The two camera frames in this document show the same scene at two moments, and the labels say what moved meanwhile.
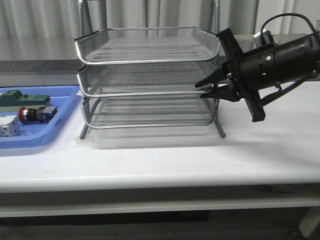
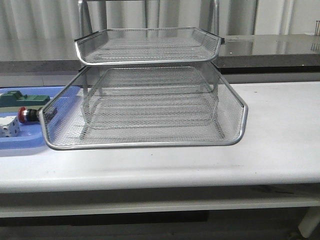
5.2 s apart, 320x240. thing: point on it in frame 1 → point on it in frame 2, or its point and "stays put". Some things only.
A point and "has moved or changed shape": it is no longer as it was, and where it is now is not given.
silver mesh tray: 148,80 has moved or changed shape
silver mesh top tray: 133,45 stays put
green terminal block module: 15,98 stays put
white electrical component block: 10,126 stays put
